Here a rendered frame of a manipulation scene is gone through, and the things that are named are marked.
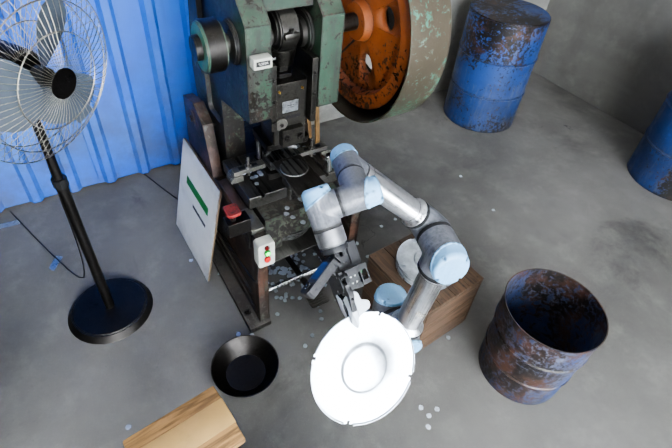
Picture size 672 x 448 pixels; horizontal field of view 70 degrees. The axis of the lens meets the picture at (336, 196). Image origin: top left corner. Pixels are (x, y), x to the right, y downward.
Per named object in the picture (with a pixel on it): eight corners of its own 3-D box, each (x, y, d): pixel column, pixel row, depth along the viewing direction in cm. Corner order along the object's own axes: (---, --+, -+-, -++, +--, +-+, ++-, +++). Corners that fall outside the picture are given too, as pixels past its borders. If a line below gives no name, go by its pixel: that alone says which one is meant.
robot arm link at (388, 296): (396, 297, 188) (401, 276, 179) (407, 327, 179) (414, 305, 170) (367, 302, 186) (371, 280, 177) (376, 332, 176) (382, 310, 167)
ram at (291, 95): (310, 142, 203) (313, 79, 184) (278, 152, 197) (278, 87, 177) (291, 122, 214) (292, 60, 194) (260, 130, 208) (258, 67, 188)
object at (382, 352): (425, 322, 128) (427, 323, 127) (395, 429, 126) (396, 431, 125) (329, 300, 117) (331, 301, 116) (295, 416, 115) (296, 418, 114)
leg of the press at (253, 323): (272, 323, 239) (268, 187, 179) (250, 333, 234) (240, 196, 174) (206, 210, 295) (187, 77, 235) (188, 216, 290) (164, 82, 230)
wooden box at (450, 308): (465, 320, 248) (484, 278, 225) (411, 356, 230) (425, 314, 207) (413, 269, 271) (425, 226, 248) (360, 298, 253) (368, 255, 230)
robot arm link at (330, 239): (321, 234, 114) (308, 235, 121) (327, 252, 114) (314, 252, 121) (347, 223, 117) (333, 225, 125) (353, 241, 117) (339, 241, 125)
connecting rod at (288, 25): (306, 97, 190) (309, 11, 168) (278, 104, 185) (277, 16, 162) (282, 74, 203) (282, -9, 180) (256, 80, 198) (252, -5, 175)
